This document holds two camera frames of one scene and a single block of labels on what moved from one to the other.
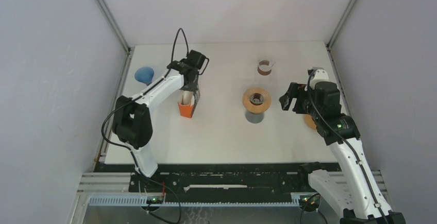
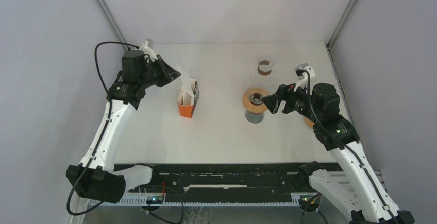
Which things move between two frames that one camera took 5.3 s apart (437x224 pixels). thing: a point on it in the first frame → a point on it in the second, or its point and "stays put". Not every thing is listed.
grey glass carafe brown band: (254, 118) stays put
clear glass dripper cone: (256, 99) stays put
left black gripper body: (192, 86) → (149, 77)
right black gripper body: (302, 105) stays put
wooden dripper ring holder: (254, 108) stays put
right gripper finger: (292, 92) → (273, 101)
